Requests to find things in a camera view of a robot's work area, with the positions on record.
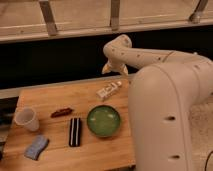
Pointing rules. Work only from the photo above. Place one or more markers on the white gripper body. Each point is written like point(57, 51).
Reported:
point(116, 65)

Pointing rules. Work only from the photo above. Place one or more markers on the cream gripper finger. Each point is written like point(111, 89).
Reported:
point(124, 71)
point(107, 68)

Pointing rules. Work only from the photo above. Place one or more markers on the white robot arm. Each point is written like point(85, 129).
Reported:
point(168, 83)

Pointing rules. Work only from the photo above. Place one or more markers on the green ceramic bowl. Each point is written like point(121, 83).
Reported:
point(103, 121)

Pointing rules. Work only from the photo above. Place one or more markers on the brown red snack wrapper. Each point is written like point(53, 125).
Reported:
point(61, 112)

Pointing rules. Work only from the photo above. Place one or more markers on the wooden board table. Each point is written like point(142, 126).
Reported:
point(94, 154)

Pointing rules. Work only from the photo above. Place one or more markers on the black white striped bar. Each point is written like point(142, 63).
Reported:
point(75, 132)

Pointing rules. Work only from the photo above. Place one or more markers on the translucent plastic cup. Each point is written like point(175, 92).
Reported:
point(27, 118)

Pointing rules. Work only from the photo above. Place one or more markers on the blue sponge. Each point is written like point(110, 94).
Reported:
point(34, 150)

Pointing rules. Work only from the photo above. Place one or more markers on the metal window frame post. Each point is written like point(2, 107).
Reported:
point(195, 17)
point(48, 17)
point(114, 14)

